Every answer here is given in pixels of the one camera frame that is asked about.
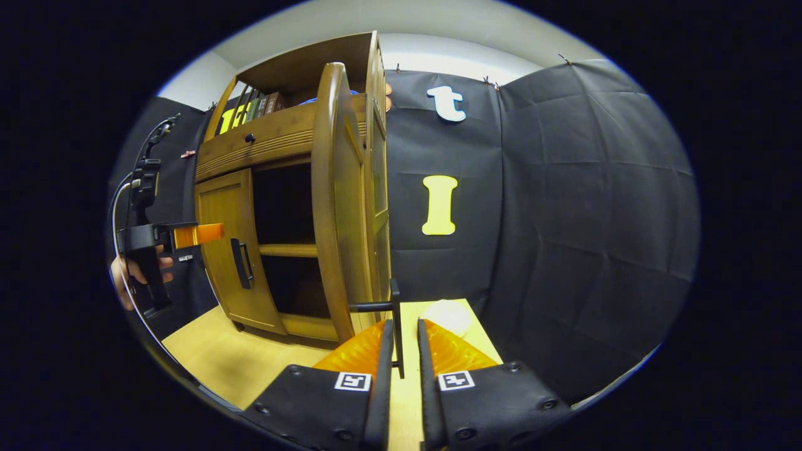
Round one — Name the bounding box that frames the blue towel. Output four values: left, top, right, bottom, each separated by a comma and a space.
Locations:
299, 90, 360, 106

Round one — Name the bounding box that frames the wooden double-door shoe cabinet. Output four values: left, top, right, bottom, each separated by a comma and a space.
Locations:
194, 31, 393, 345

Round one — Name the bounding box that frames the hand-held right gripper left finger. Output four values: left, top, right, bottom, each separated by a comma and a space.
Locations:
240, 318, 395, 451

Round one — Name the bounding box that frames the black backdrop cloth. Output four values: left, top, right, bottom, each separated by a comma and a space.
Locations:
107, 60, 700, 405

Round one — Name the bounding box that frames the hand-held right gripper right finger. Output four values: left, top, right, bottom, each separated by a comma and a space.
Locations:
416, 318, 574, 451

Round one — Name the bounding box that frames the wooden shoe cabinet door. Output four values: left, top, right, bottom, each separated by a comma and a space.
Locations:
195, 167, 288, 335
311, 61, 378, 345

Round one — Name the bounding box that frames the wooden cabinet drawer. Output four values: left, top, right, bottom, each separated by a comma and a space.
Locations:
195, 94, 368, 183

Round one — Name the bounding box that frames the black door handle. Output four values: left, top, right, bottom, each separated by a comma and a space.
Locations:
230, 237, 255, 291
348, 278, 405, 380

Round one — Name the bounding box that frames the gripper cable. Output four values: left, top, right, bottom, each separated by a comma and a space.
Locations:
107, 113, 182, 342

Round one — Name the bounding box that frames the wooden inner shelf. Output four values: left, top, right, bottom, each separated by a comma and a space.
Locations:
258, 244, 320, 259

